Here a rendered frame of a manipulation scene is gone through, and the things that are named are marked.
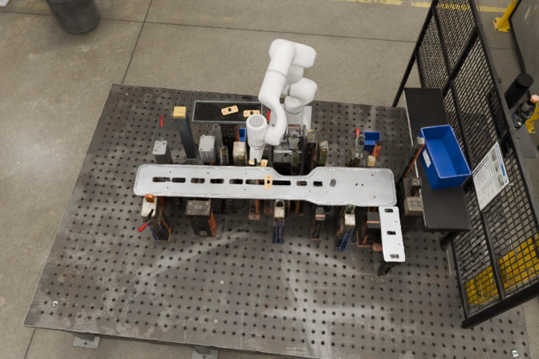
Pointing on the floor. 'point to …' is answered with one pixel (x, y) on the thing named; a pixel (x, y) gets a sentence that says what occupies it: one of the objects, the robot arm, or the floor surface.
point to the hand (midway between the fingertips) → (258, 159)
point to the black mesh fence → (477, 145)
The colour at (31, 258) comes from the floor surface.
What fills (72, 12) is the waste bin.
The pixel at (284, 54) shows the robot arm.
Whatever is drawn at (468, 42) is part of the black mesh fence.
